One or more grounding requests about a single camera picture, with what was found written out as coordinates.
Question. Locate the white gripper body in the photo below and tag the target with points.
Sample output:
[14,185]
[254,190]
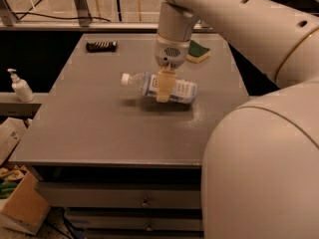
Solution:
[171,53]

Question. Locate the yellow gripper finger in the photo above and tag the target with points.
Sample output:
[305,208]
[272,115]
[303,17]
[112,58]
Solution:
[166,80]

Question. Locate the clear plastic water bottle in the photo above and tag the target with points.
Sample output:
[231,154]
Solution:
[183,92]

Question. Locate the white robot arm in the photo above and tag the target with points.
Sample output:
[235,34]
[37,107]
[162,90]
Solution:
[260,168]

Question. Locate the white pump dispenser bottle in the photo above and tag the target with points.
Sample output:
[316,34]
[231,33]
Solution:
[21,87]

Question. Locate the green and yellow sponge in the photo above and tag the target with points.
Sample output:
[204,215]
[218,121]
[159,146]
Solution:
[197,53]

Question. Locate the black striped snack bar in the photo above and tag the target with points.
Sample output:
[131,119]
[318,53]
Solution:
[97,47]

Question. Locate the grey drawer cabinet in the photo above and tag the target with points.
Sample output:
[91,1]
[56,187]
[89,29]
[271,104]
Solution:
[123,166]

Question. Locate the white paper bag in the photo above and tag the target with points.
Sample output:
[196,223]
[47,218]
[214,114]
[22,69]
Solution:
[11,132]

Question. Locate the cardboard box with items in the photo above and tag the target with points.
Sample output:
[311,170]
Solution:
[25,209]

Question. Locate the metal railing frame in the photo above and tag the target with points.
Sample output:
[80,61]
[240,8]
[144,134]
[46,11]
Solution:
[89,13]

